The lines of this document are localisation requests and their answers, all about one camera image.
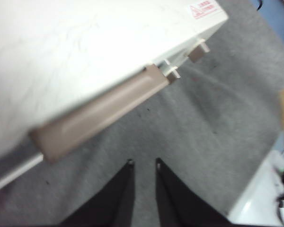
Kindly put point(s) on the white Toshiba toaster oven body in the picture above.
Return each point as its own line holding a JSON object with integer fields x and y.
{"x": 97, "y": 42}

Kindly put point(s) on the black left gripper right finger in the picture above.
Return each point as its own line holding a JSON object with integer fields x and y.
{"x": 177, "y": 205}

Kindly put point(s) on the white beige oven knob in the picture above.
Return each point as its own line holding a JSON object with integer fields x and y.
{"x": 196, "y": 53}
{"x": 172, "y": 74}

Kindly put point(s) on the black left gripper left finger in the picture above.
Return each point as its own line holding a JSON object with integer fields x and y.
{"x": 113, "y": 205}

